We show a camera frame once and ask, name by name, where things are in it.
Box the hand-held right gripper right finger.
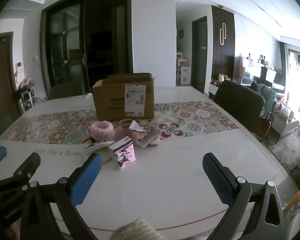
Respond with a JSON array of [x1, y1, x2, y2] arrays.
[[202, 152, 287, 240]]

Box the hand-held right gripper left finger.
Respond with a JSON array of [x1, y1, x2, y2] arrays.
[[20, 153, 102, 240]]

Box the white patterned cloth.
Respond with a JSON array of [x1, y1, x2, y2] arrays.
[[83, 136, 113, 153]]

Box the black and white items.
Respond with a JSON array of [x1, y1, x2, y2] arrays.
[[108, 136, 136, 170]]

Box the pink fluffy headband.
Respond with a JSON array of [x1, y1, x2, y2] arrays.
[[88, 121, 114, 142]]

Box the white paper tag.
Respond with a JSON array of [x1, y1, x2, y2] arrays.
[[128, 120, 146, 133]]

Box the pink knit socks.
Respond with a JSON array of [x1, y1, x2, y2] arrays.
[[114, 123, 162, 147]]

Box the brown cardboard box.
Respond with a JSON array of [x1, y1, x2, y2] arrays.
[[91, 73, 156, 121]]

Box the floral patterned tablecloth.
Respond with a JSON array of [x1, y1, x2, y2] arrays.
[[0, 86, 288, 240]]

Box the brown wooden door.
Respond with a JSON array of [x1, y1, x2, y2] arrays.
[[0, 32, 23, 144]]

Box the white shelf with plush toys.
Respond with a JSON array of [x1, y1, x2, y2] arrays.
[[17, 78, 38, 107]]

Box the beige knit fabric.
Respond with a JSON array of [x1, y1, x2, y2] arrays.
[[109, 217, 166, 240]]

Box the dark dining chair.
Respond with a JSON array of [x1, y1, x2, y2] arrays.
[[212, 80, 265, 133]]

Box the orange wooden object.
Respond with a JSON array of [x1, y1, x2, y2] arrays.
[[282, 184, 300, 213]]

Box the white low cabinet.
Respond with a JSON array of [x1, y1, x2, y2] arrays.
[[208, 81, 222, 98]]

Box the grey sofa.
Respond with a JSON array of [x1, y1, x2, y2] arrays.
[[274, 109, 300, 140]]

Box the teal clothes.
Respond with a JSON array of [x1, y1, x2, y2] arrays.
[[252, 82, 276, 117]]

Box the white storage drawers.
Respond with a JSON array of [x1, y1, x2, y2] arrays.
[[176, 52, 191, 85]]

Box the dark narrow door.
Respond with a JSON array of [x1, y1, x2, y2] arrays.
[[191, 16, 208, 93]]

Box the bright window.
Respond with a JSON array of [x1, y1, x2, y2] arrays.
[[287, 44, 300, 120]]

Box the dark glass sliding door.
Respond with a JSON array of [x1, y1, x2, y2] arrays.
[[41, 0, 133, 100]]

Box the dark slatted wall panel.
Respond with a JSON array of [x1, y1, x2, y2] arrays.
[[211, 5, 236, 86]]

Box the gold loop wall ornament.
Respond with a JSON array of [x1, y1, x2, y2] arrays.
[[219, 23, 228, 46]]

